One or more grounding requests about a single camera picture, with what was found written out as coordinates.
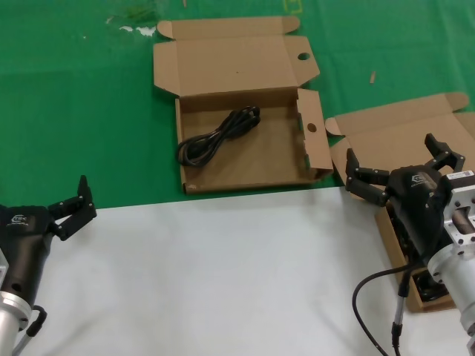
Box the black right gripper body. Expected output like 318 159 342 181
384 165 453 257

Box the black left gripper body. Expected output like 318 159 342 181
0 203 57 303

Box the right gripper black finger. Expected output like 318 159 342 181
424 132 467 174
344 147 390 207

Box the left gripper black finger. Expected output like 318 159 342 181
47 174 98 243

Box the black cable bundle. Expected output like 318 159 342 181
413 269 451 302
177 105 262 167

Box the cardboard box with round holes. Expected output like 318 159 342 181
152 16 334 195

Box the green table mat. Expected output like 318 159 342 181
0 0 475 213

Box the clear plastic film scrap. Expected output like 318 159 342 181
105 5 159 39

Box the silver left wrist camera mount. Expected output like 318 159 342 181
0 250 10 292

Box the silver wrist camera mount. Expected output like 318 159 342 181
0 250 10 292
442 169 475 247

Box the cardboard box with cables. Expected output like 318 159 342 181
324 92 475 314

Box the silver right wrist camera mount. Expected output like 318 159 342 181
442 169 475 247

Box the left arm black signal cable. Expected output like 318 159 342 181
10 303 48 356

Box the arm black signal cable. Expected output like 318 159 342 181
352 259 431 356
10 303 48 356

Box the right arm black signal cable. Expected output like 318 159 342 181
352 259 431 356

